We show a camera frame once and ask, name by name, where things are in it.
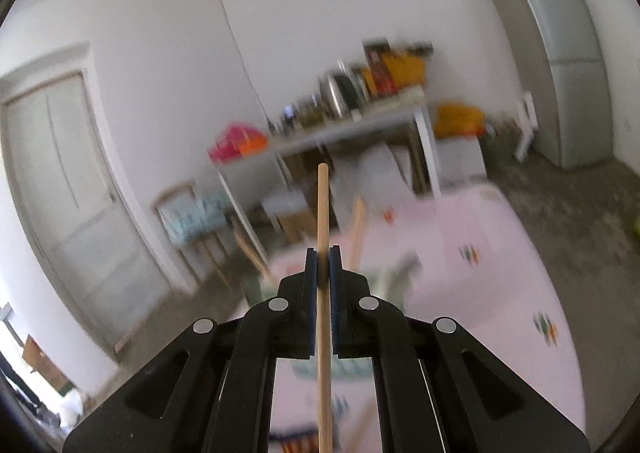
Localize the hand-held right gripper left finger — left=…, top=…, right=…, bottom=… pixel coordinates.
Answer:
left=62, top=248, right=319, bottom=453

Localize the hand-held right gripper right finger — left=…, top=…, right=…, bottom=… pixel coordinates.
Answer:
left=330, top=245, right=591, bottom=453

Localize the mint green utensil holder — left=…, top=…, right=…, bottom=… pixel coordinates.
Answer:
left=242, top=253, right=422, bottom=381

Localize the bundle of wooden chopsticks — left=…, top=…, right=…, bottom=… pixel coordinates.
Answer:
left=234, top=195, right=369, bottom=280

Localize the light wooden chopstick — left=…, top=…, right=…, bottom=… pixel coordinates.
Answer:
left=316, top=164, right=334, bottom=453

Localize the blue patterned cloth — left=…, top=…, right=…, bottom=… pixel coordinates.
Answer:
left=164, top=195, right=227, bottom=247

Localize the wooden chair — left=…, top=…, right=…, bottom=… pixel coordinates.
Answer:
left=152, top=182, right=237, bottom=290

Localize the orange plastic bowl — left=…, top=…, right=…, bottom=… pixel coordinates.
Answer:
left=240, top=133, right=269, bottom=156

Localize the pink plastic bag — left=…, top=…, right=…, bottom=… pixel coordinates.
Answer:
left=207, top=123, right=252, bottom=164

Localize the white-framed side table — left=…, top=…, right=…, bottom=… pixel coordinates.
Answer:
left=217, top=87, right=442, bottom=280

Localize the steel electric kettle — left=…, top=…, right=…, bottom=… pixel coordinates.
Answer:
left=319, top=70, right=359, bottom=120

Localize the yellow bag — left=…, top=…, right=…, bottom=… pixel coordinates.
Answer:
left=432, top=104, right=487, bottom=140

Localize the grey door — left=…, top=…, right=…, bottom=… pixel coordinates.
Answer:
left=0, top=72, right=174, bottom=360

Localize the orange bag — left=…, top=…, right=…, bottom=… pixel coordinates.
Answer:
left=385, top=52, right=427, bottom=92

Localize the white plastic stool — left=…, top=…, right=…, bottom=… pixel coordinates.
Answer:
left=514, top=92, right=539, bottom=163

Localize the silver refrigerator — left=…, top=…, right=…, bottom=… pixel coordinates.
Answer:
left=478, top=0, right=615, bottom=170

